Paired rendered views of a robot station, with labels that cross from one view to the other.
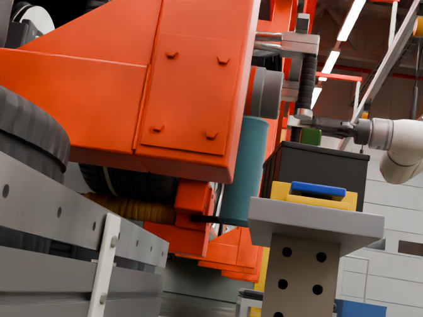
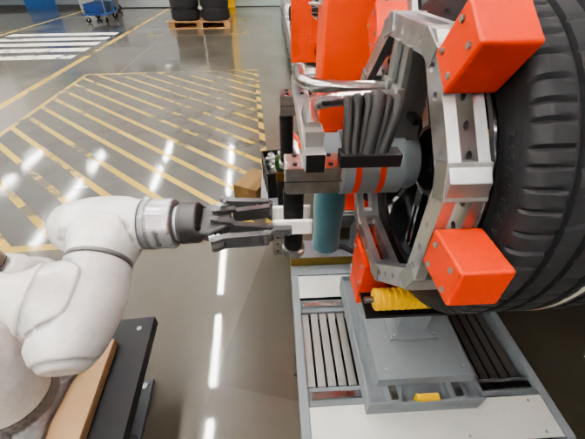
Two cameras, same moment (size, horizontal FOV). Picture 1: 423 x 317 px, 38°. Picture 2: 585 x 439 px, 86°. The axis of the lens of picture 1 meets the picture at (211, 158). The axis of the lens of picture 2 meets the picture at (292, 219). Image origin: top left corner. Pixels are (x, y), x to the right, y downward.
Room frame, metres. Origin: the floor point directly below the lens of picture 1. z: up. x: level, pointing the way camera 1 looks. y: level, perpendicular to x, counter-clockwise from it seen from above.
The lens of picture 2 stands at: (2.16, -0.31, 1.19)
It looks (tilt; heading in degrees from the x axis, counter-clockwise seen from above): 39 degrees down; 171
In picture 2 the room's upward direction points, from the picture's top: straight up
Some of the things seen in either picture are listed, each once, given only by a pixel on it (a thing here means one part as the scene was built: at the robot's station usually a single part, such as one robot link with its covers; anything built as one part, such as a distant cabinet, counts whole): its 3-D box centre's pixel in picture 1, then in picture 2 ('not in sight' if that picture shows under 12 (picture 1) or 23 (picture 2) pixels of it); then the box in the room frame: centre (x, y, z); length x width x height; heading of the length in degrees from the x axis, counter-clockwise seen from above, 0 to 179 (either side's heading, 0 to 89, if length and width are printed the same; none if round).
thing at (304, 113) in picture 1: (306, 86); (286, 139); (1.39, -0.20, 0.83); 0.04 x 0.04 x 0.16
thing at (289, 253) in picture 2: (298, 124); (292, 220); (1.72, -0.23, 0.83); 0.04 x 0.04 x 0.16
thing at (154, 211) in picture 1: (130, 209); not in sight; (1.60, 0.19, 0.49); 0.29 x 0.06 x 0.06; 84
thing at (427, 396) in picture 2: not in sight; (400, 333); (1.59, 0.19, 0.13); 0.50 x 0.36 x 0.10; 174
